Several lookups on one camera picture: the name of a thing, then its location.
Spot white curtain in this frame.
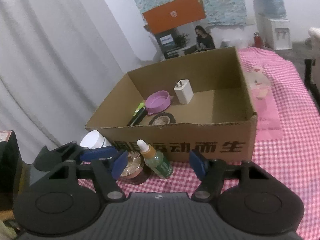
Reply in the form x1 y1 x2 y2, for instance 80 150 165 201
1 0 157 164

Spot white pill bottle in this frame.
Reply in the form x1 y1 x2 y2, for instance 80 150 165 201
80 130 112 149

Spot pink checkered tablecloth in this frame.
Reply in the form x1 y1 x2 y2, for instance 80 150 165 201
75 47 320 240

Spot black tape roll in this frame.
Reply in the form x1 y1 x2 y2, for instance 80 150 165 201
149 112 176 126

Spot white power adapter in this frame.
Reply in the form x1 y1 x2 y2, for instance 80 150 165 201
174 79 194 104

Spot green marker pen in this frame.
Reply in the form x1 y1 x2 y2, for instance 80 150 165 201
127 100 148 126

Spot orange Philips box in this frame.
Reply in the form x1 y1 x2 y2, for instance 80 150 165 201
143 0 216 60

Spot water dispenser with bottle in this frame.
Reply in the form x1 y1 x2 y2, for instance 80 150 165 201
254 0 292 50

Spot brown cardboard box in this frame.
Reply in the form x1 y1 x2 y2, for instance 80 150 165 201
85 47 258 162

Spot green dropper bottle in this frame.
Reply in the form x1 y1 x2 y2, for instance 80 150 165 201
137 139 173 179

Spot purple plastic bowl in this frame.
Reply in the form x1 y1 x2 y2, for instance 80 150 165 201
145 90 171 115

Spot gold round tin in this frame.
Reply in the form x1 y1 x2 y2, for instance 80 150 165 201
120 151 144 179

